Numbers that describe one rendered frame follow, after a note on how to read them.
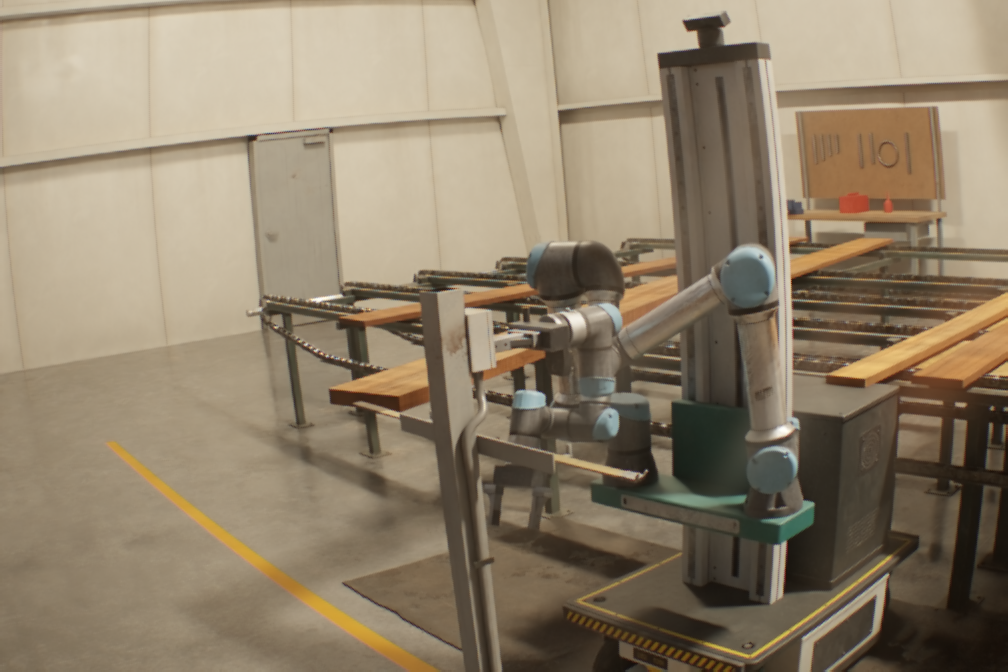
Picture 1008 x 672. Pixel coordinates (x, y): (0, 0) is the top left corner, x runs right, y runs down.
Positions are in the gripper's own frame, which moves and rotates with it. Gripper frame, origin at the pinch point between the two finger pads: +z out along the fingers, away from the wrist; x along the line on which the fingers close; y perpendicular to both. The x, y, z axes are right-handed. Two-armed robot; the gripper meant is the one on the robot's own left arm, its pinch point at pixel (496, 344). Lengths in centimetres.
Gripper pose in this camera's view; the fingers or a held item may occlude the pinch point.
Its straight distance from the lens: 200.4
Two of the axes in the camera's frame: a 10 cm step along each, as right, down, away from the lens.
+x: 6.3, 0.4, -7.8
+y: -0.8, -9.9, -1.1
